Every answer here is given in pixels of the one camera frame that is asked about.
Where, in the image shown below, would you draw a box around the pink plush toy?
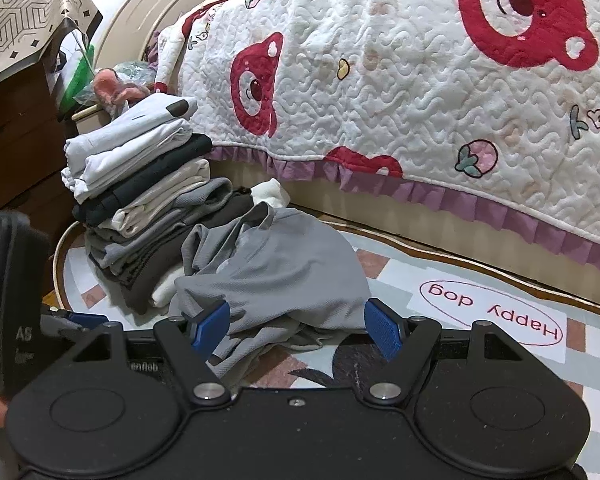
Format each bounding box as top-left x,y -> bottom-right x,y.
92,69 -> 152,112

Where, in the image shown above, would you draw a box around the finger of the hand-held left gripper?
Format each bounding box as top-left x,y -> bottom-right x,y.
40,307 -> 108,342

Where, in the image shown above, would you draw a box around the green white plastic bag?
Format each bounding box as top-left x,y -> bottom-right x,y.
55,30 -> 97,111

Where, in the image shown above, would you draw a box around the white quilt with red bears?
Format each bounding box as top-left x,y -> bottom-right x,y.
150,0 -> 600,281

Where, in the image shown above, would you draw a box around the cream bed headboard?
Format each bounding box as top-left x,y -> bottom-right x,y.
92,0 -> 311,68

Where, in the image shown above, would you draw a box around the beige bed base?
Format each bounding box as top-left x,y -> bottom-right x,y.
207,147 -> 600,320

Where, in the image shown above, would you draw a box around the cream nightstand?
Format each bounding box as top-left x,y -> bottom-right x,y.
71,102 -> 117,137

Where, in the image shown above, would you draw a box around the checked printed rug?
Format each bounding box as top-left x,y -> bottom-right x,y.
52,210 -> 600,480

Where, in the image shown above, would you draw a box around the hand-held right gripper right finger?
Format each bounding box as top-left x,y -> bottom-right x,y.
362,298 -> 528,407

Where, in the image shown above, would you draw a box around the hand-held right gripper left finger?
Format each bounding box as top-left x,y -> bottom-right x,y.
72,299 -> 233,407

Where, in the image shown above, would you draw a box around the geometric patterned cloth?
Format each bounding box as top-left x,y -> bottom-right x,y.
0,0 -> 104,96

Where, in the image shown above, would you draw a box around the brown wooden cabinet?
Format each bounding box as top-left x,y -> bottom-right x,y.
0,57 -> 88,256

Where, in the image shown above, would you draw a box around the grey shirt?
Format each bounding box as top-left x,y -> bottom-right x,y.
172,202 -> 373,378

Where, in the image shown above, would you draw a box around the cream garment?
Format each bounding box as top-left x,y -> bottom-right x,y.
251,178 -> 289,210

